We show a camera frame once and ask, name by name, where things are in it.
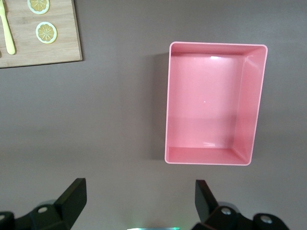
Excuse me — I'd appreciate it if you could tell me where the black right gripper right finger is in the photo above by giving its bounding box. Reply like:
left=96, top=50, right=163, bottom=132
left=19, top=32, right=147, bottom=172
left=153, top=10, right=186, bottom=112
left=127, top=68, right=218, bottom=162
left=189, top=180, right=293, bottom=230

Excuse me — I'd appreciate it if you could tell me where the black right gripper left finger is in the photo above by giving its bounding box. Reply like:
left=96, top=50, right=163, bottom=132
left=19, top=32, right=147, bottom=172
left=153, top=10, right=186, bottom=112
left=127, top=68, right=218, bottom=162
left=0, top=178, right=87, bottom=230

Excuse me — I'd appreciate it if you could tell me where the pink plastic bin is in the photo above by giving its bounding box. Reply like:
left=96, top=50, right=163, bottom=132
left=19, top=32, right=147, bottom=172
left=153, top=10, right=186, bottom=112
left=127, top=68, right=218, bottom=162
left=164, top=41, right=268, bottom=166

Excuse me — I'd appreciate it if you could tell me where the wooden cutting board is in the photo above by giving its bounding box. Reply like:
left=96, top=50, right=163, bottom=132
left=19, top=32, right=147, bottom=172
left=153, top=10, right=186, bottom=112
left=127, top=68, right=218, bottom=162
left=0, top=0, right=83, bottom=69

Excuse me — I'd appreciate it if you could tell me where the lemon slice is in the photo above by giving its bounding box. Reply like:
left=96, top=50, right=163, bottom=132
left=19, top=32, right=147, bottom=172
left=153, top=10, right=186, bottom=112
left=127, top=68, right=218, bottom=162
left=35, top=21, right=58, bottom=45
left=26, top=0, right=50, bottom=15

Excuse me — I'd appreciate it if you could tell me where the yellow plastic fork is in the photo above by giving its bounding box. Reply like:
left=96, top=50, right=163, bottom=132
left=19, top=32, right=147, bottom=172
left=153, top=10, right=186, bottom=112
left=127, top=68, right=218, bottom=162
left=0, top=0, right=16, bottom=56

